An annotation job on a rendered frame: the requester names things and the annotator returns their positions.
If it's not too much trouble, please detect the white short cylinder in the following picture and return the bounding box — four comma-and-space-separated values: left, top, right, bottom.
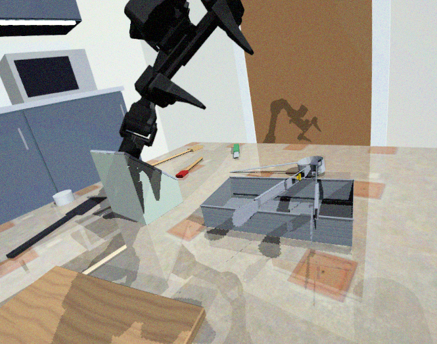
53, 189, 75, 207

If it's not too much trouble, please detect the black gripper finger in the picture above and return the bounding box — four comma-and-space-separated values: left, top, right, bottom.
148, 72, 206, 110
211, 0, 254, 55

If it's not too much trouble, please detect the grey saucepan with long handle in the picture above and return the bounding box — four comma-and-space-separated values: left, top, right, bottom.
230, 156, 325, 176

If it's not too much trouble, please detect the light brown wooden board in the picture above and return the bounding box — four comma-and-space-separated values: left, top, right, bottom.
0, 266, 206, 344

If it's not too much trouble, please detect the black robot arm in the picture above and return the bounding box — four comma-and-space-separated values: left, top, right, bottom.
119, 0, 190, 159

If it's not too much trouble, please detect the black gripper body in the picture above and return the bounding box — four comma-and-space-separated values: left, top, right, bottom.
134, 0, 224, 108

